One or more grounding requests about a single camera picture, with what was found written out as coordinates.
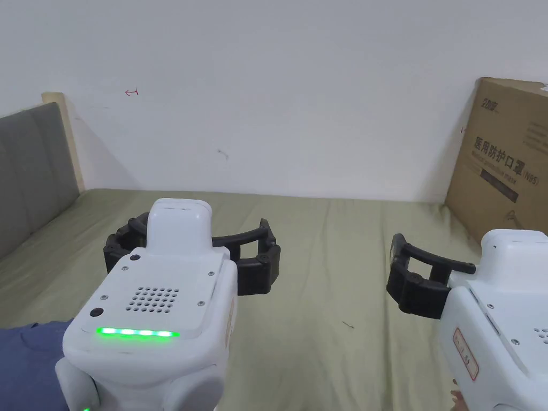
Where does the brown cardboard carton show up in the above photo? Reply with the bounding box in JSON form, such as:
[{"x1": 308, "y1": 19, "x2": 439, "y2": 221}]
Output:
[{"x1": 444, "y1": 77, "x2": 548, "y2": 244}]

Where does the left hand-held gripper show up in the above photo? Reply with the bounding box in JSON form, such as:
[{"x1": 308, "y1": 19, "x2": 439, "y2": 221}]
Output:
[{"x1": 55, "y1": 197, "x2": 283, "y2": 411}]

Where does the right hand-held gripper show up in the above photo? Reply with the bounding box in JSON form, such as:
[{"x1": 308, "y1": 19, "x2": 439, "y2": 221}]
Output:
[{"x1": 385, "y1": 229, "x2": 548, "y2": 411}]

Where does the grey padded headboard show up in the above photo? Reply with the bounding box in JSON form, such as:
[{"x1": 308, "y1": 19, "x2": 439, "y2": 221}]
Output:
[{"x1": 0, "y1": 92, "x2": 87, "y2": 263}]

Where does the bed with pale green sheet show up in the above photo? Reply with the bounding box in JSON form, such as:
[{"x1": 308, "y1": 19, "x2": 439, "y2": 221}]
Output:
[{"x1": 0, "y1": 187, "x2": 548, "y2": 411}]

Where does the blue garment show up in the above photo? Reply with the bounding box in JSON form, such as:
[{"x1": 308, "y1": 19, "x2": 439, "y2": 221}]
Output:
[{"x1": 0, "y1": 321, "x2": 72, "y2": 411}]

